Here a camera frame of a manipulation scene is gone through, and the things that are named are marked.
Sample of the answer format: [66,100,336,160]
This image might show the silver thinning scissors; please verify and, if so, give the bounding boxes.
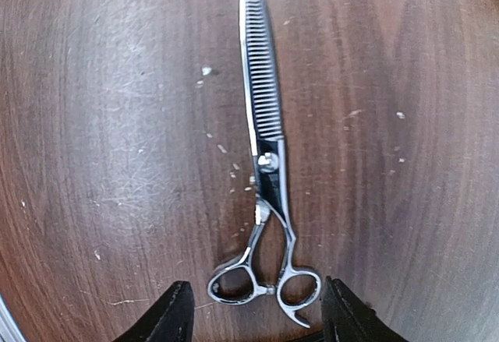
[207,0,322,328]

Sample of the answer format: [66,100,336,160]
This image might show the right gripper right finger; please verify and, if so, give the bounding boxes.
[307,276,406,342]

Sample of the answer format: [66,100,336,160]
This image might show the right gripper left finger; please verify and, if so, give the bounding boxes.
[115,280,194,342]

